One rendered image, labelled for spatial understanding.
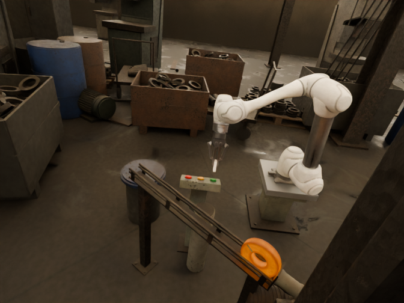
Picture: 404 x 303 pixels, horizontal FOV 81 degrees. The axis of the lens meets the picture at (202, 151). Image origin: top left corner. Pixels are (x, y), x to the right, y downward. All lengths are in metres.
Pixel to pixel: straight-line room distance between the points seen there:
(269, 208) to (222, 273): 0.65
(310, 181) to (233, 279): 0.81
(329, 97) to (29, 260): 2.00
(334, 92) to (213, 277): 1.31
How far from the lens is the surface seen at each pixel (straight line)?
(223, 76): 4.46
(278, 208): 2.08
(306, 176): 1.69
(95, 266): 1.82
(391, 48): 3.80
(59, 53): 3.39
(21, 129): 2.11
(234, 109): 1.15
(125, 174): 1.75
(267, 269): 1.01
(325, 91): 1.42
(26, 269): 1.94
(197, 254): 1.59
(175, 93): 2.91
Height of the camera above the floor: 1.49
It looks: 31 degrees down
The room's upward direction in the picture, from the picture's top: 8 degrees clockwise
